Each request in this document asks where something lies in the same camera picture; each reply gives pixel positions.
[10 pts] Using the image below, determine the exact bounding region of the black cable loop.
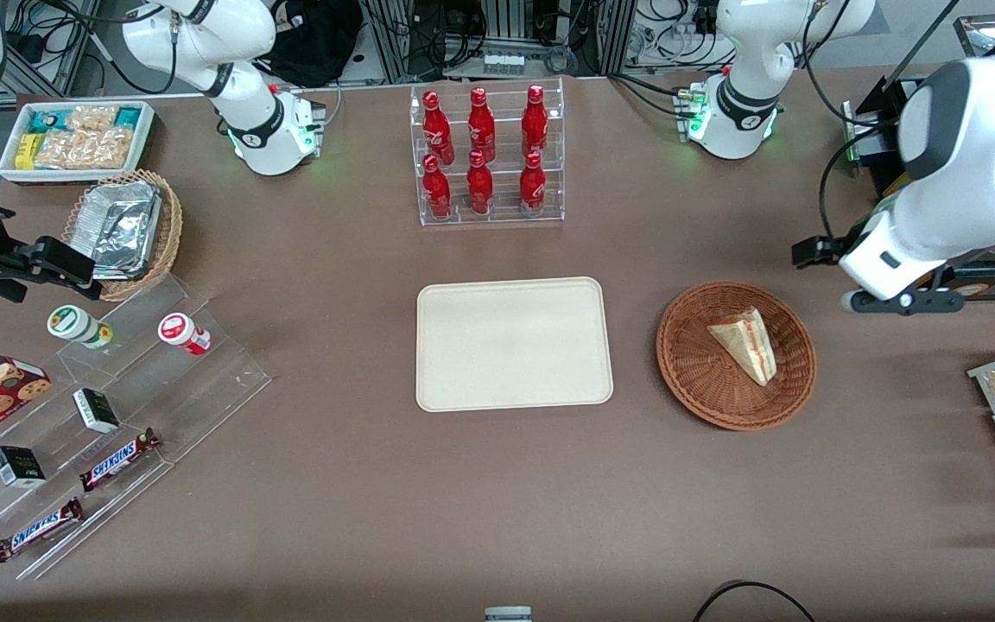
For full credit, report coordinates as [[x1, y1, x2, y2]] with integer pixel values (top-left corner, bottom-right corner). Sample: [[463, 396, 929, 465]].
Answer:
[[691, 580, 818, 622]]

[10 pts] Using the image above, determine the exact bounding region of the small black box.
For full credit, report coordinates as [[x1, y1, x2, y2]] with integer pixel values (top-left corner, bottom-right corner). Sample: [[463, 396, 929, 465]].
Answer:
[[0, 444, 48, 490], [72, 387, 122, 435]]

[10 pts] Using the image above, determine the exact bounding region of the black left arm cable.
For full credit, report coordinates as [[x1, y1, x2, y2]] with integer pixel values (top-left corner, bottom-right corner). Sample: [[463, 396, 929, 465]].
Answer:
[[817, 119, 899, 243]]

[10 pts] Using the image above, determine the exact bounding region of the triangular sandwich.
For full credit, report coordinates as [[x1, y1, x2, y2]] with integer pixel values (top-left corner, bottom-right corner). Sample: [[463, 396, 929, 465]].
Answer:
[[707, 308, 778, 387]]

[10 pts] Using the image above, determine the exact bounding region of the red cola bottle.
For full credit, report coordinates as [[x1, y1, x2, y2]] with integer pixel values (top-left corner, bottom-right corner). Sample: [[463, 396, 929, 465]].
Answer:
[[466, 150, 495, 215], [422, 91, 456, 167], [422, 155, 453, 219], [521, 84, 549, 160], [467, 87, 497, 163], [519, 151, 548, 216]]

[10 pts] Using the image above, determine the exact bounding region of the black bag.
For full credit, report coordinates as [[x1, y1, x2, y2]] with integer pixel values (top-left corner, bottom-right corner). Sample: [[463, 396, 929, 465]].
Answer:
[[257, 0, 365, 89]]

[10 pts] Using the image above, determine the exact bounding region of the white snack bin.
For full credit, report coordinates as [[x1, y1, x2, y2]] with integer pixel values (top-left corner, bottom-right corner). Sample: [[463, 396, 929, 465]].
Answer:
[[0, 100, 157, 187]]

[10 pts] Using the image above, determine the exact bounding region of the aluminium equipment frame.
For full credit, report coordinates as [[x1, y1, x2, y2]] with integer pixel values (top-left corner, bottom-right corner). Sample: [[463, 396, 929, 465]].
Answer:
[[359, 0, 641, 85]]

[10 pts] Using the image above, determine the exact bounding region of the Snickers chocolate bar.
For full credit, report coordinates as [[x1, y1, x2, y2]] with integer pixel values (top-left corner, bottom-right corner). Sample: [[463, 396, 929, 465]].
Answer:
[[79, 427, 162, 493], [0, 496, 86, 564]]

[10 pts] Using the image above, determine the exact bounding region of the green lid white jar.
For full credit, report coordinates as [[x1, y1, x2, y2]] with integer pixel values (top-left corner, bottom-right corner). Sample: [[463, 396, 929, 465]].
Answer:
[[47, 304, 115, 352]]

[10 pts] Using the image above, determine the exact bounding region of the light wicker basket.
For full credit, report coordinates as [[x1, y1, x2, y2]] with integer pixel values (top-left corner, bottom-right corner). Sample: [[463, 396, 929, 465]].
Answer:
[[60, 168, 185, 303]]

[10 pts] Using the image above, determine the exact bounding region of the red lid white jar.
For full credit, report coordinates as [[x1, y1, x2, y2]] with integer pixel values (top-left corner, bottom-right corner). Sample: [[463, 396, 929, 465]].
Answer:
[[157, 312, 212, 357]]

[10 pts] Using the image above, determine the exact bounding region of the beige rectangular tray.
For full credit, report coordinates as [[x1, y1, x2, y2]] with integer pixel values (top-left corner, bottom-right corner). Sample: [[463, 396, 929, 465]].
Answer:
[[415, 276, 615, 414]]

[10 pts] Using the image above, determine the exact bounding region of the small clear cracker bag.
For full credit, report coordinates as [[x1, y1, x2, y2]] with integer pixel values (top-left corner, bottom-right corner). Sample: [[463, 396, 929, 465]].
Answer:
[[65, 105, 119, 133]]

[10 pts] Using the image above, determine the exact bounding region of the clear acrylic bottle rack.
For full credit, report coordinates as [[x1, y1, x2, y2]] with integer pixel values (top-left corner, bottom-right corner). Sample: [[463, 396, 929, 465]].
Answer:
[[409, 77, 566, 228]]

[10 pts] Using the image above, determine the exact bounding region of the brown wicker basket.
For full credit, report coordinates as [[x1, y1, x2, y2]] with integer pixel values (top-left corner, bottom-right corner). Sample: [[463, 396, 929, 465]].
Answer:
[[656, 281, 818, 432]]

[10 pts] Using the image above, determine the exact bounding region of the large clear cracker bag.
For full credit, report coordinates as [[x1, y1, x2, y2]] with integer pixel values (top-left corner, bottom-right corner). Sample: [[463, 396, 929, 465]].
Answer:
[[33, 127, 135, 171]]

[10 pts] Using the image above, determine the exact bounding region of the clear acrylic stepped display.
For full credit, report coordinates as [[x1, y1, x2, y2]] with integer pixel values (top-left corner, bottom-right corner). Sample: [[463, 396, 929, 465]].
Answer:
[[0, 274, 273, 582]]

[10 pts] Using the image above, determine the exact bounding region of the silver foil container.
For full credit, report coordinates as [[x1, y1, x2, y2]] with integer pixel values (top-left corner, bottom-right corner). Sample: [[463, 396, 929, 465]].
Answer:
[[81, 181, 164, 282]]

